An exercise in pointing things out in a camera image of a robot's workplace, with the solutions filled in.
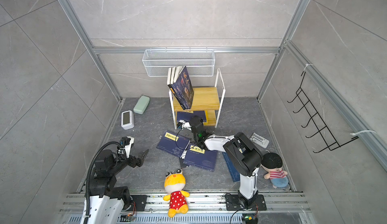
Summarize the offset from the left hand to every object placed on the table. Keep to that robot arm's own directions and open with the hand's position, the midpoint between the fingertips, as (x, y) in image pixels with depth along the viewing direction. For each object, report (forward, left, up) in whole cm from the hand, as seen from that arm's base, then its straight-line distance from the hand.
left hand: (138, 144), depth 76 cm
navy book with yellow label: (+7, -16, -16) cm, 24 cm away
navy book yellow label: (-3, -32, -14) cm, 35 cm away
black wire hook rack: (-11, -83, +18) cm, 86 cm away
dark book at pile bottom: (-7, -22, -15) cm, 27 cm away
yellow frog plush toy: (-18, -19, -9) cm, 27 cm away
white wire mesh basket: (+52, -34, +14) cm, 64 cm away
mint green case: (+41, +11, -15) cm, 45 cm away
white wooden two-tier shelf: (+28, -39, +3) cm, 48 cm away
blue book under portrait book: (-12, -51, -15) cm, 54 cm away
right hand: (+22, -32, -2) cm, 39 cm away
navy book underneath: (+20, -25, -3) cm, 32 cm away
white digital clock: (+25, +16, -12) cm, 33 cm away
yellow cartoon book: (+27, -41, -11) cm, 50 cm away
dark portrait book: (+25, -24, +15) cm, 38 cm away
